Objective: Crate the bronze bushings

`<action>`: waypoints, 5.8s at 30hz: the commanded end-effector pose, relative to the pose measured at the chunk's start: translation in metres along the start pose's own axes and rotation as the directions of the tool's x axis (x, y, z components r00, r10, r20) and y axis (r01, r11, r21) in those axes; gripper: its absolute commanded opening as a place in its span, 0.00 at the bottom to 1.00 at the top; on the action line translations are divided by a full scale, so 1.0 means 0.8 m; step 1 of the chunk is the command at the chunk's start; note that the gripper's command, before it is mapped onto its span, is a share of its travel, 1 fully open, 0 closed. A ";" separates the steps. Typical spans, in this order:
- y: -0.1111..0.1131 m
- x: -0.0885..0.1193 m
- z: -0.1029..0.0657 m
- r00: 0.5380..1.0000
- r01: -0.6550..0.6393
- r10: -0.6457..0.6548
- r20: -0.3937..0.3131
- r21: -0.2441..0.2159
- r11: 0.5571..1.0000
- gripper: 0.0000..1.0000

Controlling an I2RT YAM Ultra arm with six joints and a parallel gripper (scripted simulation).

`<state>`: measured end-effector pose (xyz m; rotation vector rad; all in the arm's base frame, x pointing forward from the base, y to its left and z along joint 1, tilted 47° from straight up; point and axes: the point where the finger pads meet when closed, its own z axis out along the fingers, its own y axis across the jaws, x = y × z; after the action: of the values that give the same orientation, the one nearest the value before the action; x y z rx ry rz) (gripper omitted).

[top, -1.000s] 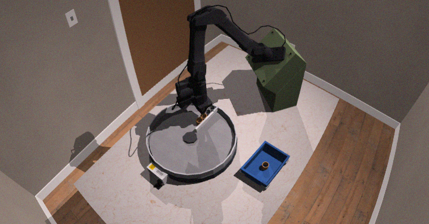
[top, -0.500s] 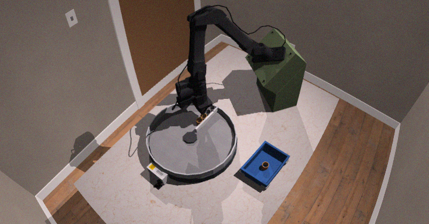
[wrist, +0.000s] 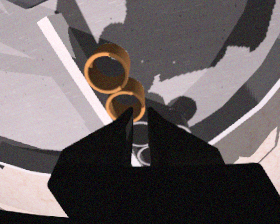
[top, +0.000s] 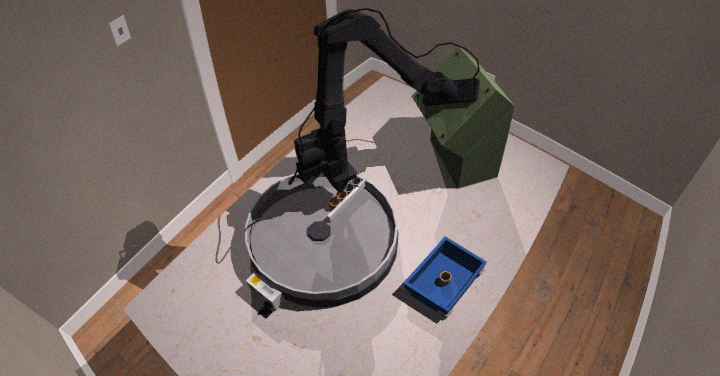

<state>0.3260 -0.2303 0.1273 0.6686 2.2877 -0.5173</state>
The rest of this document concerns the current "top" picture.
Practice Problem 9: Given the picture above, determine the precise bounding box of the bronze bushing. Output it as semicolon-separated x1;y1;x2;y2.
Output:
439;271;451;285
336;191;348;203
329;197;340;211

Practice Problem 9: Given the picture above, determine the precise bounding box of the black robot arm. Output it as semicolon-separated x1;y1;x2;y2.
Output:
298;9;480;185

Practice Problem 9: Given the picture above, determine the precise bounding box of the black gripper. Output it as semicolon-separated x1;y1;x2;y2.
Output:
321;151;357;192

